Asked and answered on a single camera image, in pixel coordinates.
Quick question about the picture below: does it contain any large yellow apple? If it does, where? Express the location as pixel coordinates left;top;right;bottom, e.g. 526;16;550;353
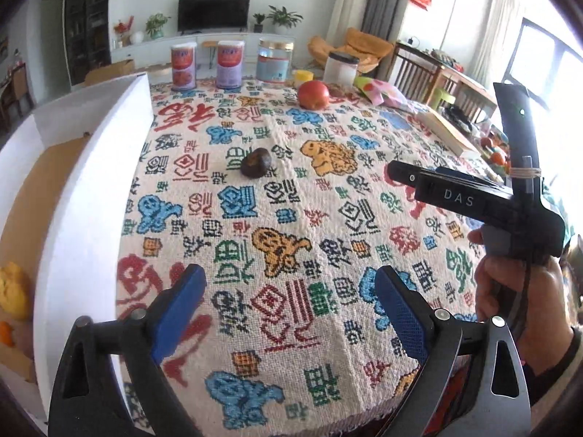
0;261;32;320

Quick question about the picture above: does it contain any white curtain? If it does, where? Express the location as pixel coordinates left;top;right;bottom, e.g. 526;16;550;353
325;0;376;46

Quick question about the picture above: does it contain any glass jar gold lid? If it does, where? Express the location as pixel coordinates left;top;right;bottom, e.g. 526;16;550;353
256;39;295;85

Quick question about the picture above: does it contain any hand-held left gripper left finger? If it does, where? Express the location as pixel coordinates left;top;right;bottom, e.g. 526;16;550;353
48;263;208;437

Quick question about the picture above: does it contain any plastic jar black lid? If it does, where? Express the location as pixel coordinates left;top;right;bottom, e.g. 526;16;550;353
323;52;360;88

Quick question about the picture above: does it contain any black television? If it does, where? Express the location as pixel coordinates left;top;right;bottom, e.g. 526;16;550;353
177;0;251;34

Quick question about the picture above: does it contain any person's right hand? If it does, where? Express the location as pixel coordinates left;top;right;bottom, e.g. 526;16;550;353
469;229;575;371

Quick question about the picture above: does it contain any dark display cabinet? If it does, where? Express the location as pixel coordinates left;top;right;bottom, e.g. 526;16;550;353
64;0;112;85

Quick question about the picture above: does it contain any wooden chair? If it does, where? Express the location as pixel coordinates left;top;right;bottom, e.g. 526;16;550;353
392;41;446;102

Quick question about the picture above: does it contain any red apple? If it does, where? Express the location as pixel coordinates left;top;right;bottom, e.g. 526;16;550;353
298;80;330;111

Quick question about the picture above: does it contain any orange cushion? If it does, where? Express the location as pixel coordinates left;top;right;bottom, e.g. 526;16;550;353
307;27;395;74

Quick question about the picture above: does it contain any colourful floral bag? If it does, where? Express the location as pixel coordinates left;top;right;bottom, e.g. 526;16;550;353
353;76;411;110

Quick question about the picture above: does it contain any grey curtain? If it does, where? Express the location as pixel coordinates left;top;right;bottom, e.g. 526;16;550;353
362;0;417;43

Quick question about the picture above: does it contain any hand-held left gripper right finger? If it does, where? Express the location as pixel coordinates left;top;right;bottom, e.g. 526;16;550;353
373;265;533;437

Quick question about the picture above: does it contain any dark brown water chestnut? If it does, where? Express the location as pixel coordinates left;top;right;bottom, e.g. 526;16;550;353
240;148;274;178

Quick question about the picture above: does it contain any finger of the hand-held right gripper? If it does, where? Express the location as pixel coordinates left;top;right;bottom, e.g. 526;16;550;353
387;160;517;221
435;166;504;188

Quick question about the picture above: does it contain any wooden book board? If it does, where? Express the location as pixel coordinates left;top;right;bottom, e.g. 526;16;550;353
416;109;481;158

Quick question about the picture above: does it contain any white television cabinet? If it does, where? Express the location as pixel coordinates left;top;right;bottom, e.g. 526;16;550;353
111;32;329;69

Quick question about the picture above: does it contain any right red-labelled can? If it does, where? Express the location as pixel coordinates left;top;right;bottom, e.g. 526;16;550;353
216;40;242;89

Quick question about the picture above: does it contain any leafy green pot plant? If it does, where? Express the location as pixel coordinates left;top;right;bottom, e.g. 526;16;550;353
266;5;304;34

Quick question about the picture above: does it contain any orange label tin can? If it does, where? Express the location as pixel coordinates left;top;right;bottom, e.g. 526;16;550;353
171;42;197;91

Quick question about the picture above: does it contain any printed woven tablecloth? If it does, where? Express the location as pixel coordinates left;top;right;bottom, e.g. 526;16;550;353
116;77;566;437

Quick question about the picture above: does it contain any white foam box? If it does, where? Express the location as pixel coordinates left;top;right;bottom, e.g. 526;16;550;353
0;73;156;425

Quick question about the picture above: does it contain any person's right forearm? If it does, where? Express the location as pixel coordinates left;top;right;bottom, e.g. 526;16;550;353
524;323;583;401

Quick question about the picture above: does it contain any red flower pot plant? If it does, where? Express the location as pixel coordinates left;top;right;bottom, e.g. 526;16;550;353
114;16;135;47

